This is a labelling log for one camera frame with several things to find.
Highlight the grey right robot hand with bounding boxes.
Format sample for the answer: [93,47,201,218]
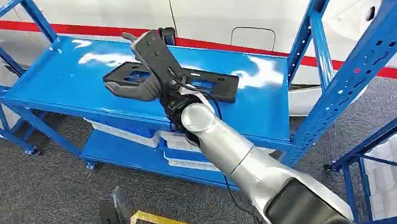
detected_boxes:
[101,28,185,105]

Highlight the black frame part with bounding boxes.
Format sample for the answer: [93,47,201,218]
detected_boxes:
[101,55,241,111]

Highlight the white foam tray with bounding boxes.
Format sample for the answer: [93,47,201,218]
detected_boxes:
[163,150,221,175]
[84,114,161,152]
[159,128,202,155]

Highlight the blue metal shelf rack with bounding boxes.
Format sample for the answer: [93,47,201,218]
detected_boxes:
[0,0,397,205]
[321,105,397,224]

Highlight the white car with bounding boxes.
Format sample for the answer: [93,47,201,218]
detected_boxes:
[0,0,397,133]

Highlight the black robot foot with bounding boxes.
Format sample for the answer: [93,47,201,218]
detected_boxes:
[98,185,134,224]

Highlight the yellow floor tape strip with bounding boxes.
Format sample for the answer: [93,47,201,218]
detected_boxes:
[130,206,216,224]

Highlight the white foam block stack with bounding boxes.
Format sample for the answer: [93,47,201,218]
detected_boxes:
[361,123,397,221]

